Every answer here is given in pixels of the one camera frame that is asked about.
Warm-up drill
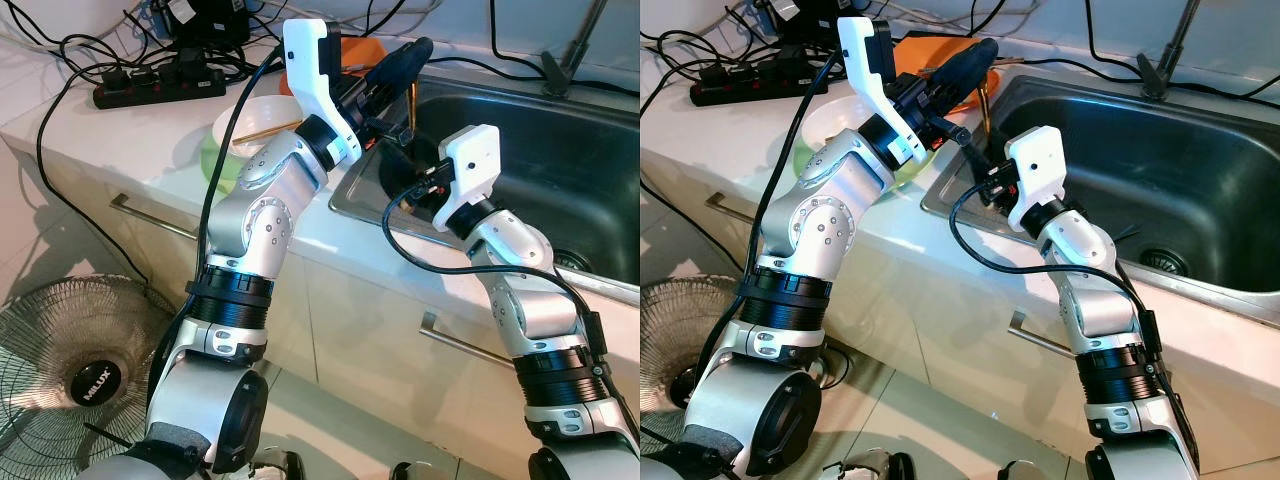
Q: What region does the black power strip cord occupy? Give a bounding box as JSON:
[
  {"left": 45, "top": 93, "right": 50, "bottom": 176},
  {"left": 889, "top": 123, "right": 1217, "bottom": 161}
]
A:
[
  {"left": 36, "top": 60, "right": 151, "bottom": 286},
  {"left": 640, "top": 150, "right": 746, "bottom": 271}
]

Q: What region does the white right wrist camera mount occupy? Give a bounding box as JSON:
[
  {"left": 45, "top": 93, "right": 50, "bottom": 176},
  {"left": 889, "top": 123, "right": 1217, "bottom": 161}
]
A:
[
  {"left": 1003, "top": 125, "right": 1063, "bottom": 233},
  {"left": 440, "top": 124, "right": 501, "bottom": 226}
]

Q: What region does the black cable along wall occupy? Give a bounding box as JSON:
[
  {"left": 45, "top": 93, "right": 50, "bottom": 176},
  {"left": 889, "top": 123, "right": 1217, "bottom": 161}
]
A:
[
  {"left": 1000, "top": 52, "right": 1280, "bottom": 98},
  {"left": 420, "top": 52, "right": 641, "bottom": 98}
]

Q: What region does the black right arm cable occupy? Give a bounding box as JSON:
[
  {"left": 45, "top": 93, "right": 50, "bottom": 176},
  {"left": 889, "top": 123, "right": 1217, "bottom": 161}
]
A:
[
  {"left": 950, "top": 180, "right": 1161, "bottom": 361},
  {"left": 383, "top": 185, "right": 611, "bottom": 381}
]

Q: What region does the large black power adapter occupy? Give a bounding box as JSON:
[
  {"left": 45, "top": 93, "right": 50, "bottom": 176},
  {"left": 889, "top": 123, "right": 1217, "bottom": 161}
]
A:
[
  {"left": 170, "top": 0, "right": 251, "bottom": 49},
  {"left": 760, "top": 0, "right": 851, "bottom": 46}
]

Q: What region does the black power strip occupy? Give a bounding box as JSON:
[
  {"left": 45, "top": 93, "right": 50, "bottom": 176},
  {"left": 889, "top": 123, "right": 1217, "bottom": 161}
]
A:
[
  {"left": 93, "top": 62, "right": 228, "bottom": 109},
  {"left": 690, "top": 65, "right": 821, "bottom": 107}
]

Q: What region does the beige sink cabinet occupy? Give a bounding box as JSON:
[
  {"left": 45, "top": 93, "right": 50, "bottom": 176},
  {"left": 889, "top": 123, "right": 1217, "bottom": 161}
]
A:
[
  {"left": 640, "top": 130, "right": 1280, "bottom": 480},
  {"left": 0, "top": 130, "right": 641, "bottom": 480}
]

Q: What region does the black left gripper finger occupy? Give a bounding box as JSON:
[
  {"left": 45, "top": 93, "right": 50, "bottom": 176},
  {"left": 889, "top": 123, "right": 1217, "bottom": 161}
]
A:
[
  {"left": 930, "top": 38, "right": 999, "bottom": 81},
  {"left": 930, "top": 56, "right": 993, "bottom": 101},
  {"left": 372, "top": 37, "right": 434, "bottom": 79},
  {"left": 372, "top": 54, "right": 429, "bottom": 97}
]

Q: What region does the stainless steel sink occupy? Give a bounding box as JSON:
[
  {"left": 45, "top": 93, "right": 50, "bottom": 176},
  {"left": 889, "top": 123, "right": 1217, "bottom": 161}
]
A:
[
  {"left": 330, "top": 75, "right": 641, "bottom": 301},
  {"left": 920, "top": 75, "right": 1280, "bottom": 326}
]

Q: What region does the black stand pole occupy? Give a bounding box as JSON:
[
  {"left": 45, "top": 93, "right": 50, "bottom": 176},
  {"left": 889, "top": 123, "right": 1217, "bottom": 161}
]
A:
[
  {"left": 1140, "top": 0, "right": 1201, "bottom": 99},
  {"left": 540, "top": 0, "right": 611, "bottom": 98}
]

